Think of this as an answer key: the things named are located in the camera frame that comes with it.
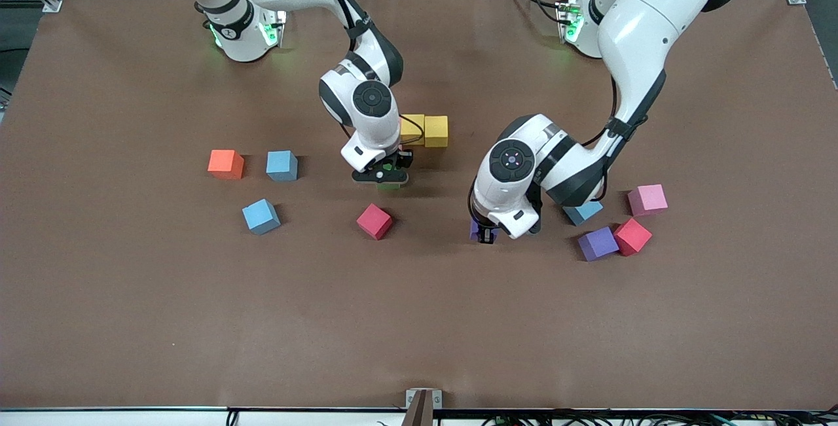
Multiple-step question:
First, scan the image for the yellow foam cube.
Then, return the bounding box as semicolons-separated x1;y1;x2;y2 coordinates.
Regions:
424;116;450;148
401;114;426;147

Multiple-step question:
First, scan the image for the green foam cube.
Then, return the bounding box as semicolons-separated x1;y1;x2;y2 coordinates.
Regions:
376;162;404;192

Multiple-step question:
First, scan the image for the red foam cube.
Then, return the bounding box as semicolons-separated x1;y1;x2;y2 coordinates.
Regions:
613;218;653;257
356;203;393;241

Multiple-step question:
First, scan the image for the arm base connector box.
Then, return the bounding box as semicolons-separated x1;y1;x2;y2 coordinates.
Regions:
555;0;585;44
261;2;289;47

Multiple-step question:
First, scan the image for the blue foam cube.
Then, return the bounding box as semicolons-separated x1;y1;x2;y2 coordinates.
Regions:
563;200;604;227
242;198;282;236
266;151;299;183

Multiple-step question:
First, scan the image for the brown table mat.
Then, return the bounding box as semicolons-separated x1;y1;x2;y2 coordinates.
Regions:
0;0;838;412

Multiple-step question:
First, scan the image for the pink foam cube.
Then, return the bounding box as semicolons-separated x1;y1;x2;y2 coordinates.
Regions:
627;184;669;217

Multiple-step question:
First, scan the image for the orange foam cube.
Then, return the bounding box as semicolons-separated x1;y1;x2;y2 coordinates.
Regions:
208;149;246;181

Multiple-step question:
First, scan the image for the metal table edge bracket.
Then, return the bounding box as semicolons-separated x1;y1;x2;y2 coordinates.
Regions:
404;388;443;426

